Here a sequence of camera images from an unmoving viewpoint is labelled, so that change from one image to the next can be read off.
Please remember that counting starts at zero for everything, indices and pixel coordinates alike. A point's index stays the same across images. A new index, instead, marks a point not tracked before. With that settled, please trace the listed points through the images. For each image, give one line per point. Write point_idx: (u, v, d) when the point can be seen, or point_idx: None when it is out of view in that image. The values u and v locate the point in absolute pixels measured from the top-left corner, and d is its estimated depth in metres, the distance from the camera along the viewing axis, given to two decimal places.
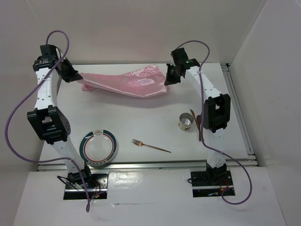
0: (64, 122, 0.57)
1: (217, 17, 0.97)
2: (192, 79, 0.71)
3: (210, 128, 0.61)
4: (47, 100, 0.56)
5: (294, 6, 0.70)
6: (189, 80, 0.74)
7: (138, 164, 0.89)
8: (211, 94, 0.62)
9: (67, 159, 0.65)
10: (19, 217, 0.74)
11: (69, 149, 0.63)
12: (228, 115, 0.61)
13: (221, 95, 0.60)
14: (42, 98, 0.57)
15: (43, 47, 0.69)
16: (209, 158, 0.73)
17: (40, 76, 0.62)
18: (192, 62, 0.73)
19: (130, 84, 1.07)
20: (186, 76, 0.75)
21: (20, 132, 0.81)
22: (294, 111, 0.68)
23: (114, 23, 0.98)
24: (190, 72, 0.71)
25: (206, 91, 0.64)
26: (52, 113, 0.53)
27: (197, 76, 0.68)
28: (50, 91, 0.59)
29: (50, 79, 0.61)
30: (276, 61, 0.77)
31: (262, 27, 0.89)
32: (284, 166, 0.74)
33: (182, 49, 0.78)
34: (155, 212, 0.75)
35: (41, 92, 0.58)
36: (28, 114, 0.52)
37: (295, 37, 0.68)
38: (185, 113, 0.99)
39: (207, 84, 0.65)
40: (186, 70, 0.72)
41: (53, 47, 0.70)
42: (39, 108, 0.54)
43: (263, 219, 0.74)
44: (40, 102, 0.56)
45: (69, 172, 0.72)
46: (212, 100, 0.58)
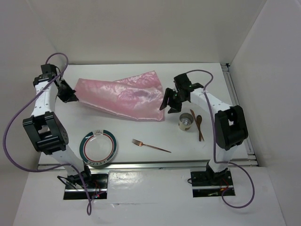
0: (62, 131, 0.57)
1: (217, 17, 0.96)
2: (198, 99, 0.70)
3: (227, 146, 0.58)
4: (44, 108, 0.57)
5: (294, 7, 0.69)
6: (196, 103, 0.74)
7: (138, 164, 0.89)
8: (222, 108, 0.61)
9: (67, 165, 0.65)
10: (19, 216, 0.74)
11: (69, 156, 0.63)
12: (247, 130, 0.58)
13: (232, 107, 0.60)
14: (39, 106, 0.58)
15: (43, 65, 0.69)
16: (213, 163, 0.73)
17: (39, 89, 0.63)
18: (195, 86, 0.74)
19: (126, 96, 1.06)
20: (191, 100, 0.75)
21: (20, 132, 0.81)
22: (295, 112, 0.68)
23: (114, 23, 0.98)
24: (195, 93, 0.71)
25: (214, 106, 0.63)
26: (49, 119, 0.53)
27: (202, 95, 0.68)
28: (48, 100, 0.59)
29: (49, 90, 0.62)
30: (276, 62, 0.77)
31: (262, 27, 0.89)
32: (284, 167, 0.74)
33: (184, 74, 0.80)
34: (155, 212, 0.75)
35: (38, 101, 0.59)
36: (24, 122, 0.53)
37: (296, 38, 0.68)
38: (185, 113, 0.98)
39: (215, 100, 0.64)
40: (191, 92, 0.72)
41: (54, 66, 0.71)
42: (35, 115, 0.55)
43: (264, 219, 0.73)
44: (37, 109, 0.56)
45: (69, 173, 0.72)
46: (224, 114, 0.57)
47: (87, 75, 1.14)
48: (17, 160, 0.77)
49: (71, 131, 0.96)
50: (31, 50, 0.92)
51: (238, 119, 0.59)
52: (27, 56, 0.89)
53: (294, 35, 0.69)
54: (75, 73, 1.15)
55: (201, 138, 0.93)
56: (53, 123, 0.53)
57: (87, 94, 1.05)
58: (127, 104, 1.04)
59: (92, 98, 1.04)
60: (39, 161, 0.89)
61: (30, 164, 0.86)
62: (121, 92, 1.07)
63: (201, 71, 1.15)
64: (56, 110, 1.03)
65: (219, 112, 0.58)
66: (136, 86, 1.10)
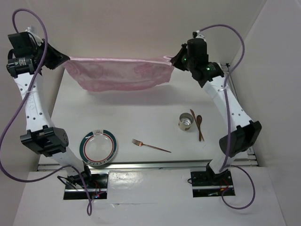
0: (61, 135, 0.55)
1: (217, 17, 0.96)
2: (215, 94, 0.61)
3: (231, 153, 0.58)
4: (39, 118, 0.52)
5: (294, 8, 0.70)
6: (209, 93, 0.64)
7: (138, 164, 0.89)
8: (241, 122, 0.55)
9: (67, 166, 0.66)
10: (19, 217, 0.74)
11: (69, 157, 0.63)
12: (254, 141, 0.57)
13: (252, 124, 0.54)
14: (33, 116, 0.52)
15: (11, 36, 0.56)
16: (214, 165, 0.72)
17: (22, 87, 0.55)
18: (215, 70, 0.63)
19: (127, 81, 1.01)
20: (204, 86, 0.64)
21: (19, 132, 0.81)
22: (295, 112, 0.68)
23: (114, 24, 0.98)
24: (214, 86, 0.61)
25: (233, 116, 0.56)
26: (49, 136, 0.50)
27: (222, 92, 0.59)
28: (39, 106, 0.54)
29: (36, 91, 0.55)
30: (276, 62, 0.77)
31: (261, 27, 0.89)
32: (284, 166, 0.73)
33: (203, 44, 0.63)
34: (155, 212, 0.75)
35: (29, 109, 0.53)
36: (23, 140, 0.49)
37: (295, 38, 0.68)
38: (185, 113, 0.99)
39: (234, 107, 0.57)
40: (209, 82, 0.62)
41: (26, 35, 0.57)
42: (32, 129, 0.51)
43: (264, 219, 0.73)
44: (32, 122, 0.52)
45: (69, 174, 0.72)
46: (241, 132, 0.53)
47: None
48: (17, 160, 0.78)
49: (70, 131, 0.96)
50: None
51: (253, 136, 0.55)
52: None
53: (294, 35, 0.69)
54: None
55: (201, 138, 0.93)
56: (54, 138, 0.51)
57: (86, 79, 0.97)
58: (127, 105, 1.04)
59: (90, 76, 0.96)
60: (39, 161, 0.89)
61: (30, 165, 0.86)
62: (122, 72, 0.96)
63: None
64: (56, 110, 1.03)
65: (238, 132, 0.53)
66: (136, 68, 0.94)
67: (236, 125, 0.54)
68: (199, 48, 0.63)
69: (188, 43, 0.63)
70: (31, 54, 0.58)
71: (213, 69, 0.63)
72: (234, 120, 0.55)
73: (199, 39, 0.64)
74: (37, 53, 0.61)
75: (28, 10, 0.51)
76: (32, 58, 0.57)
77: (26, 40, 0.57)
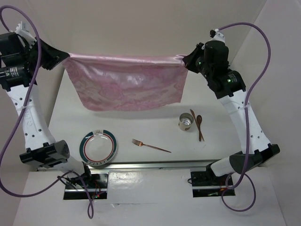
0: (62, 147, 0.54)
1: (217, 17, 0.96)
2: (233, 110, 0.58)
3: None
4: (38, 136, 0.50)
5: (294, 7, 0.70)
6: (225, 107, 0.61)
7: (138, 164, 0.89)
8: (259, 146, 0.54)
9: (68, 171, 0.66)
10: (19, 216, 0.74)
11: (69, 163, 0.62)
12: None
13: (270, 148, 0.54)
14: (32, 133, 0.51)
15: (1, 42, 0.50)
16: (214, 166, 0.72)
17: (17, 101, 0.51)
18: (235, 82, 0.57)
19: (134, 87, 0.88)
20: (220, 99, 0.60)
21: (19, 133, 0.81)
22: (295, 111, 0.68)
23: (114, 23, 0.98)
24: (233, 102, 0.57)
25: (252, 139, 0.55)
26: (51, 153, 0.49)
27: (242, 110, 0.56)
28: (37, 122, 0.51)
29: (33, 105, 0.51)
30: (276, 62, 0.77)
31: (261, 26, 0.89)
32: (284, 167, 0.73)
33: (225, 50, 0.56)
34: (155, 212, 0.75)
35: (27, 125, 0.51)
36: (23, 158, 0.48)
37: (295, 37, 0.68)
38: (185, 113, 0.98)
39: (254, 128, 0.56)
40: (228, 96, 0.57)
41: (14, 36, 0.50)
42: (32, 148, 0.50)
43: (264, 219, 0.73)
44: (31, 140, 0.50)
45: (71, 177, 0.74)
46: (259, 157, 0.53)
47: None
48: (17, 160, 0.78)
49: (71, 131, 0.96)
50: None
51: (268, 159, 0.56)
52: None
53: (294, 35, 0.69)
54: None
55: (201, 138, 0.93)
56: (57, 154, 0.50)
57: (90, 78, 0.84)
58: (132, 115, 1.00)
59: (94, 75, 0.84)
60: None
61: (30, 164, 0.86)
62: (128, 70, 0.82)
63: None
64: (56, 110, 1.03)
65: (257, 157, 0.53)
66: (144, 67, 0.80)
67: (254, 149, 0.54)
68: (220, 54, 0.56)
69: (208, 48, 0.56)
70: (23, 60, 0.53)
71: (233, 81, 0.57)
72: (254, 143, 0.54)
73: (221, 45, 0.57)
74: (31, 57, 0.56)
75: (19, 10, 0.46)
76: (25, 66, 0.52)
77: (16, 45, 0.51)
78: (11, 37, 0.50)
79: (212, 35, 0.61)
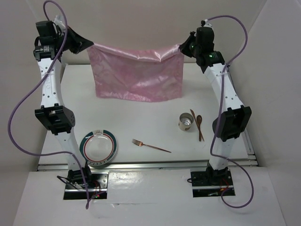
0: (70, 115, 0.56)
1: (217, 17, 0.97)
2: (212, 79, 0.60)
3: (223, 136, 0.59)
4: (53, 97, 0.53)
5: (293, 8, 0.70)
6: (208, 78, 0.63)
7: (138, 164, 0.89)
8: (232, 105, 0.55)
9: (68, 153, 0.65)
10: (19, 217, 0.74)
11: (72, 141, 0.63)
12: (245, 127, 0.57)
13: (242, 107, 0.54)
14: (48, 95, 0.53)
15: (38, 26, 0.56)
16: (213, 161, 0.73)
17: (43, 69, 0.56)
18: (217, 58, 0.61)
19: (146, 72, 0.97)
20: (204, 71, 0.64)
21: (20, 131, 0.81)
22: (294, 111, 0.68)
23: (114, 23, 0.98)
24: (212, 71, 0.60)
25: (226, 100, 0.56)
26: (59, 113, 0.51)
27: (219, 77, 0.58)
28: (55, 86, 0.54)
29: (54, 73, 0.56)
30: (276, 61, 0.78)
31: (260, 27, 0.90)
32: (284, 166, 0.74)
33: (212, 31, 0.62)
34: (156, 212, 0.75)
35: (45, 88, 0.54)
36: (36, 112, 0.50)
37: (294, 37, 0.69)
38: (185, 113, 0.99)
39: (229, 91, 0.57)
40: (209, 66, 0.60)
41: (51, 24, 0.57)
42: (45, 106, 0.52)
43: (264, 219, 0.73)
44: (46, 100, 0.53)
45: (69, 169, 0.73)
46: (232, 114, 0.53)
47: (85, 76, 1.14)
48: (17, 159, 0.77)
49: None
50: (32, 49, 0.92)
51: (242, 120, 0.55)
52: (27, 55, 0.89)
53: (293, 35, 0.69)
54: (74, 74, 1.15)
55: (201, 138, 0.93)
56: (64, 116, 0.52)
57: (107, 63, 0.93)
58: (144, 117, 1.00)
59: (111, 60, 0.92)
60: (39, 161, 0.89)
61: (30, 164, 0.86)
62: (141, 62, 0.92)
63: (199, 72, 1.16)
64: None
65: (228, 113, 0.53)
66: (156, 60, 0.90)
67: (227, 108, 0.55)
68: (208, 35, 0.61)
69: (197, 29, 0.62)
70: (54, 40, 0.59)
71: (215, 57, 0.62)
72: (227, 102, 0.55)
73: (209, 28, 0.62)
74: (59, 39, 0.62)
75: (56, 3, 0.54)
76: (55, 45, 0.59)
77: (50, 28, 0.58)
78: (48, 24, 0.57)
79: (202, 25, 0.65)
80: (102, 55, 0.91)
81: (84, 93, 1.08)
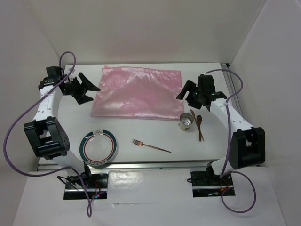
0: (63, 136, 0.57)
1: (217, 17, 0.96)
2: (218, 110, 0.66)
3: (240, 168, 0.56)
4: (47, 112, 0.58)
5: (294, 8, 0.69)
6: (214, 113, 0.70)
7: (138, 164, 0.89)
8: (241, 127, 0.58)
9: (68, 168, 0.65)
10: (19, 216, 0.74)
11: (69, 159, 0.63)
12: (264, 153, 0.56)
13: (253, 128, 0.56)
14: (42, 110, 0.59)
15: (49, 68, 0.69)
16: (216, 165, 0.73)
17: (43, 93, 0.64)
18: (218, 95, 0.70)
19: (146, 87, 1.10)
20: (210, 108, 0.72)
21: (19, 132, 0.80)
22: (295, 112, 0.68)
23: (114, 23, 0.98)
24: (216, 103, 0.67)
25: (234, 123, 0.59)
26: (51, 124, 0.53)
27: (224, 107, 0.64)
28: (51, 104, 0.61)
29: (53, 95, 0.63)
30: (276, 61, 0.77)
31: (261, 27, 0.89)
32: (284, 166, 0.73)
33: (210, 77, 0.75)
34: (156, 212, 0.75)
35: (42, 106, 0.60)
36: (25, 126, 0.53)
37: (296, 38, 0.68)
38: (185, 113, 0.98)
39: (236, 117, 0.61)
40: (212, 102, 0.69)
41: (59, 68, 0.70)
42: (37, 119, 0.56)
43: (263, 220, 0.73)
44: (40, 114, 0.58)
45: (70, 175, 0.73)
46: (243, 133, 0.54)
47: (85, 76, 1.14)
48: (17, 160, 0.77)
49: (70, 131, 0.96)
50: (32, 50, 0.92)
51: (257, 141, 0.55)
52: (27, 55, 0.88)
53: (294, 35, 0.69)
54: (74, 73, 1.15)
55: (201, 138, 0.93)
56: (53, 127, 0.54)
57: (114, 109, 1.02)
58: (144, 118, 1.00)
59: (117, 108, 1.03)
60: (39, 161, 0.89)
61: (30, 164, 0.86)
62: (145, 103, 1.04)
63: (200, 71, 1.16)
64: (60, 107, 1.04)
65: (238, 132, 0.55)
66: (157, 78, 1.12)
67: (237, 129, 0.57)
68: (207, 79, 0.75)
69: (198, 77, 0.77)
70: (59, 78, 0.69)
71: (216, 94, 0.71)
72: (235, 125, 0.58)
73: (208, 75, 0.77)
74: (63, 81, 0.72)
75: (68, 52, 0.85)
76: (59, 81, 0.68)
77: (59, 71, 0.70)
78: (58, 68, 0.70)
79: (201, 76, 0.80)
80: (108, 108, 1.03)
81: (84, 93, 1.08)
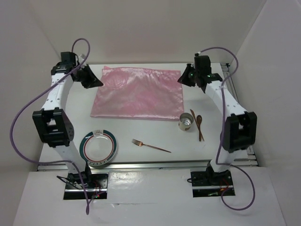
0: (68, 126, 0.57)
1: (217, 18, 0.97)
2: (213, 93, 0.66)
3: (231, 149, 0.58)
4: (55, 102, 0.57)
5: (294, 8, 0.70)
6: (209, 95, 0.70)
7: (138, 164, 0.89)
8: (235, 111, 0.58)
9: (68, 161, 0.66)
10: (19, 216, 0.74)
11: (71, 153, 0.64)
12: (254, 135, 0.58)
13: (246, 112, 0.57)
14: (51, 100, 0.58)
15: (63, 53, 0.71)
16: (213, 163, 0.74)
17: (54, 81, 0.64)
18: (215, 77, 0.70)
19: (146, 87, 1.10)
20: (205, 90, 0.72)
21: (20, 132, 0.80)
22: (294, 112, 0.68)
23: (114, 23, 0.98)
24: (212, 86, 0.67)
25: (228, 107, 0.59)
26: (57, 116, 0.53)
27: (219, 90, 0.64)
28: (60, 94, 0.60)
29: (63, 84, 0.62)
30: (276, 61, 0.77)
31: (261, 27, 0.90)
32: (284, 166, 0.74)
33: (207, 57, 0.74)
34: (156, 212, 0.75)
35: (51, 94, 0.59)
36: (34, 113, 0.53)
37: (295, 38, 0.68)
38: (184, 113, 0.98)
39: (230, 100, 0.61)
40: (208, 84, 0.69)
41: (73, 54, 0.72)
42: (45, 108, 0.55)
43: (263, 219, 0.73)
44: (48, 103, 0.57)
45: (70, 172, 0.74)
46: (236, 118, 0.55)
47: None
48: (17, 160, 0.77)
49: None
50: (32, 50, 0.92)
51: (249, 125, 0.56)
52: (28, 55, 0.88)
53: (294, 35, 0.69)
54: None
55: (201, 138, 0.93)
56: (59, 119, 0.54)
57: (112, 110, 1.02)
58: (144, 119, 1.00)
59: (116, 108, 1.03)
60: (39, 161, 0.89)
61: (30, 164, 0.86)
62: (145, 103, 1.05)
63: None
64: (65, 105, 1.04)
65: (232, 116, 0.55)
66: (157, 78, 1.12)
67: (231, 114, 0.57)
68: (204, 60, 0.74)
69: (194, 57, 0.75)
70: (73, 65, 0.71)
71: (212, 76, 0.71)
72: (230, 109, 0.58)
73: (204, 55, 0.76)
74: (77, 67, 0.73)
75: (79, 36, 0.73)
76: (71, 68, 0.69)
77: (72, 57, 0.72)
78: (71, 53, 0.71)
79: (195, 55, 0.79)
80: (107, 108, 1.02)
81: (85, 93, 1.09)
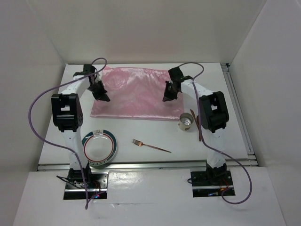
0: (79, 113, 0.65)
1: (217, 17, 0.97)
2: (187, 89, 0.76)
3: (211, 128, 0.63)
4: (72, 91, 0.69)
5: (294, 9, 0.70)
6: (186, 92, 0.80)
7: (138, 164, 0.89)
8: (206, 94, 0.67)
9: (71, 151, 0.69)
10: (19, 216, 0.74)
11: (76, 141, 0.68)
12: (227, 112, 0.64)
13: (215, 93, 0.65)
14: (69, 89, 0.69)
15: (86, 65, 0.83)
16: (211, 157, 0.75)
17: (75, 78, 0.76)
18: (186, 77, 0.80)
19: (146, 87, 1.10)
20: (182, 91, 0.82)
21: (20, 131, 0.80)
22: (294, 112, 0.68)
23: (114, 23, 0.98)
24: (185, 84, 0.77)
25: (199, 93, 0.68)
26: (72, 99, 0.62)
27: (190, 84, 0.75)
28: (77, 86, 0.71)
29: (82, 81, 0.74)
30: (275, 61, 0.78)
31: (261, 27, 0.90)
32: (283, 166, 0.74)
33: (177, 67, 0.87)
34: (156, 212, 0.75)
35: (71, 85, 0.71)
36: (53, 95, 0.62)
37: (295, 38, 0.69)
38: (185, 113, 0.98)
39: (200, 88, 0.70)
40: (181, 83, 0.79)
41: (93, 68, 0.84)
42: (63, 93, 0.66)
43: (263, 220, 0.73)
44: (67, 90, 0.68)
45: (71, 167, 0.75)
46: (207, 97, 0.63)
47: None
48: (17, 160, 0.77)
49: None
50: (33, 50, 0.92)
51: (220, 103, 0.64)
52: (28, 55, 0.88)
53: (294, 35, 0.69)
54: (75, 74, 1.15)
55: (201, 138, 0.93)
56: (74, 102, 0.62)
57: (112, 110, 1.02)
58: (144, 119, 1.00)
59: (117, 108, 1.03)
60: (39, 161, 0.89)
61: (30, 164, 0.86)
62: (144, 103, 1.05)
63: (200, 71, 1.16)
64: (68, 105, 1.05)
65: (202, 97, 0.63)
66: (157, 79, 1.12)
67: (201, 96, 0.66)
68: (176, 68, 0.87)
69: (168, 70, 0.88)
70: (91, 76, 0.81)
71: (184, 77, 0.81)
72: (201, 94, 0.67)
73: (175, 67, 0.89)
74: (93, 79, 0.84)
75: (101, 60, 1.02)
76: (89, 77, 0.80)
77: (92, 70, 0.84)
78: (92, 67, 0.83)
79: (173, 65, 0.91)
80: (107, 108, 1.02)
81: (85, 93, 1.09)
